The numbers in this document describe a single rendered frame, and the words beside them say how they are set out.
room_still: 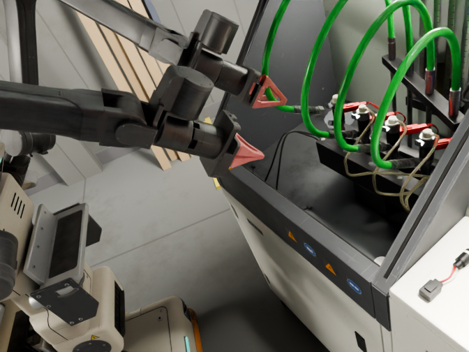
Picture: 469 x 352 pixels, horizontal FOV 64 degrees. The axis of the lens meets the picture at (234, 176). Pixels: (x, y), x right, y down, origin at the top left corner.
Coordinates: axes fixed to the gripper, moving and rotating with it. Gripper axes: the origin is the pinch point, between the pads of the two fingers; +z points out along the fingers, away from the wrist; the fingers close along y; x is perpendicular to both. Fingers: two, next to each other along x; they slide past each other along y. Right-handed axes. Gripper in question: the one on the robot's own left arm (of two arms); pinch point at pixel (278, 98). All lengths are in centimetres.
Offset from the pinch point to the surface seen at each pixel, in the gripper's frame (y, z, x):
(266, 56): -2.7, -7.4, -6.5
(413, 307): -35.6, 22.9, 20.8
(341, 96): -16.0, 3.5, -5.6
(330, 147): 7.4, 22.9, 6.6
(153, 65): 185, -6, 23
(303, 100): -8.5, 1.3, -2.0
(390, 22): 8.1, 21.8, -25.9
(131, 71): 188, -17, 32
